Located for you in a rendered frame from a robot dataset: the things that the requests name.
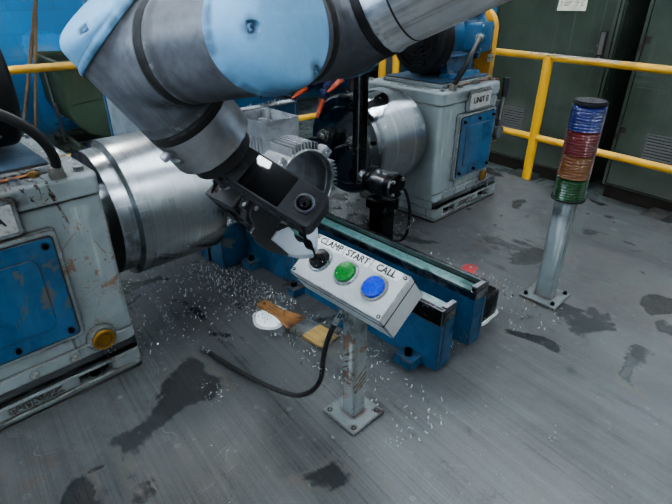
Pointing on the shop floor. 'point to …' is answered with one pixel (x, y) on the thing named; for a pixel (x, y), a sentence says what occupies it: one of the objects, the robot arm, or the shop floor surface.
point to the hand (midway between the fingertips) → (313, 251)
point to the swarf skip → (74, 102)
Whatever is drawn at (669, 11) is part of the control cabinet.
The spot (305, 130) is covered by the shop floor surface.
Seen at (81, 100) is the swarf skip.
